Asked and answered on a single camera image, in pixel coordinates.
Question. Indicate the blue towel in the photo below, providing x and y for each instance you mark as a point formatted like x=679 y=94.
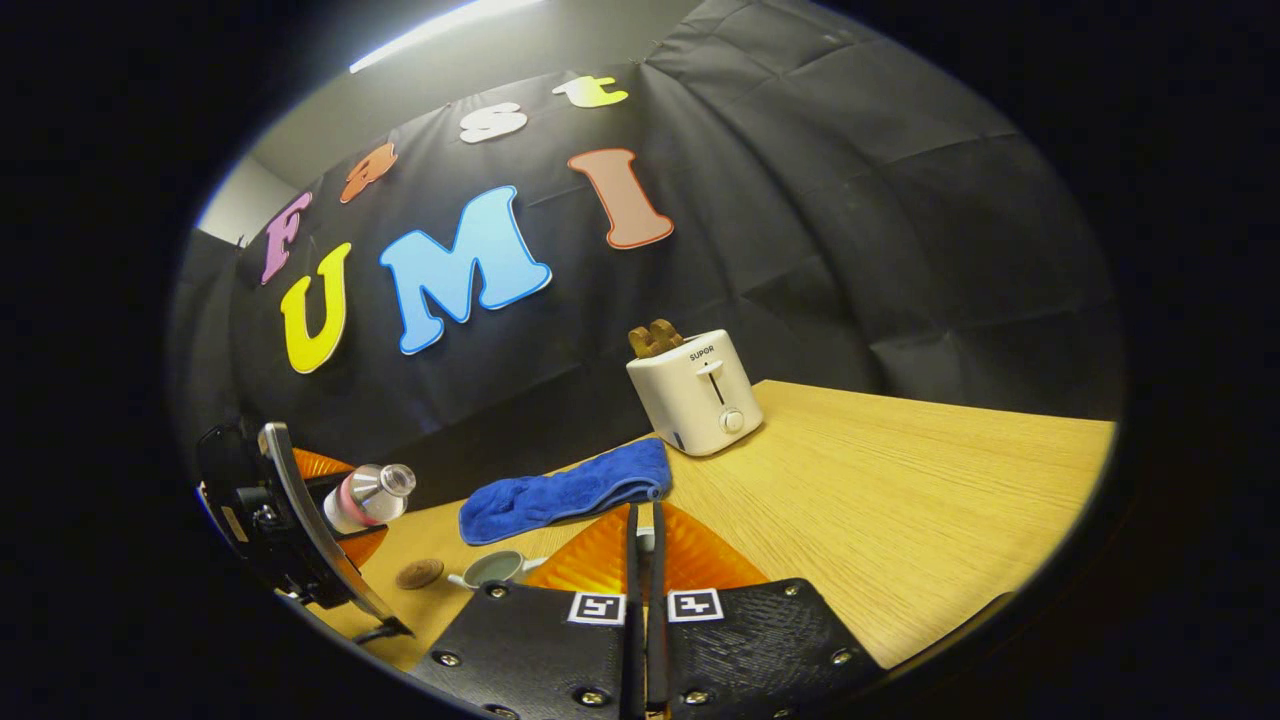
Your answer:
x=560 y=492

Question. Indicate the black backdrop cloth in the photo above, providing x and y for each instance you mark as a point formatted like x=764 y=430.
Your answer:
x=800 y=250

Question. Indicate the clear plastic water bottle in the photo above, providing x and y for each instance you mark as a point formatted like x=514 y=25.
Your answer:
x=365 y=497

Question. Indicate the brown toast slice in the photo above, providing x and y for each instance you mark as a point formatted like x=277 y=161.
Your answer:
x=668 y=335
x=640 y=342

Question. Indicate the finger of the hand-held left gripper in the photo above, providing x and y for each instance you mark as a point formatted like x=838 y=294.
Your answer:
x=362 y=545
x=315 y=465

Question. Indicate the white toaster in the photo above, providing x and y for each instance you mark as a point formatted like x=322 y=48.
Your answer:
x=692 y=398

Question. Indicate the round wooden coaster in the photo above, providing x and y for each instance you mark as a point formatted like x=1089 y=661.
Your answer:
x=419 y=573

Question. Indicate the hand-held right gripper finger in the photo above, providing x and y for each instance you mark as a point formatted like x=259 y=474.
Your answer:
x=634 y=580
x=657 y=640

